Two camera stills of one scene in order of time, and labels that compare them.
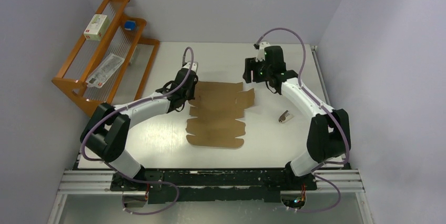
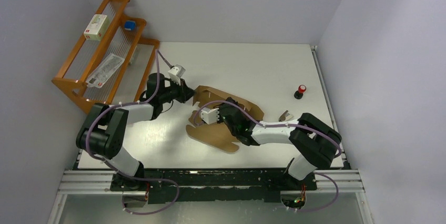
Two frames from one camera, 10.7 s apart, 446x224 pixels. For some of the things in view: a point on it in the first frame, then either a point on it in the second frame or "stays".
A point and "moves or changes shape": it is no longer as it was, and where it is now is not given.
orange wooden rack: (110, 63) stays
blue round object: (130, 25) stays
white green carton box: (97, 27) stays
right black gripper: (248, 68) to (230, 99)
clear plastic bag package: (104, 71) stays
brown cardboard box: (218, 104) moves or changes shape
